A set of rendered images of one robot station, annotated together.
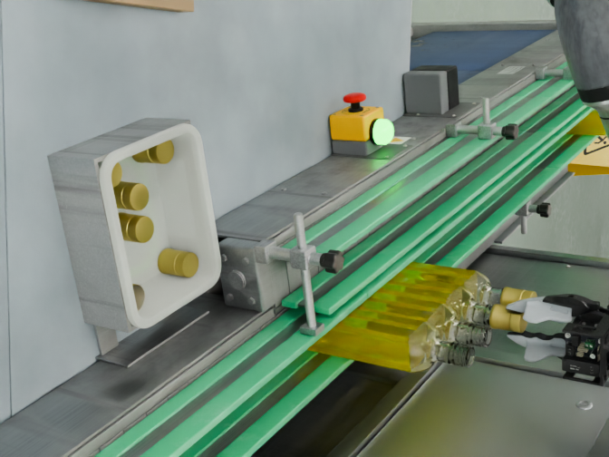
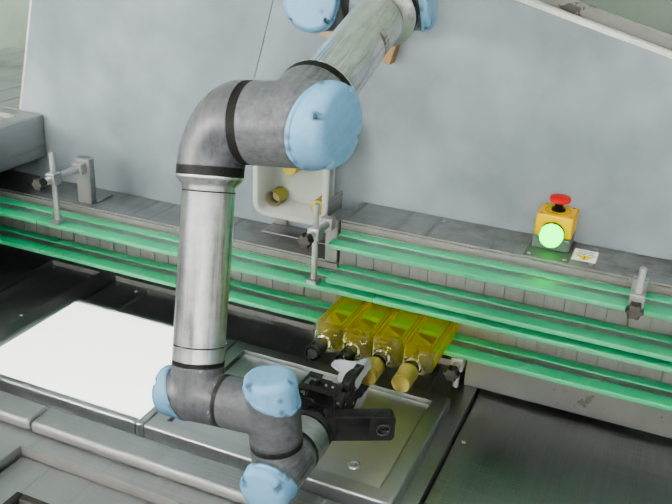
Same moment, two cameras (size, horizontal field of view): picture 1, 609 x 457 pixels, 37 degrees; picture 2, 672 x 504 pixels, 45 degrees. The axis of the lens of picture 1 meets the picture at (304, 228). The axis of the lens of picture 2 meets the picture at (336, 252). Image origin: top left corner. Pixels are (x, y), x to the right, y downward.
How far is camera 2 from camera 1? 1.64 m
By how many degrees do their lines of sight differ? 70
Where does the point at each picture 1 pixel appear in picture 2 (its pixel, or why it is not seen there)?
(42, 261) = not seen: hidden behind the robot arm
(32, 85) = (275, 65)
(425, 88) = not seen: outside the picture
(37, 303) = (248, 172)
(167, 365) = (261, 240)
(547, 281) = (633, 485)
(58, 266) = not seen: hidden behind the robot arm
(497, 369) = (408, 426)
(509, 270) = (651, 461)
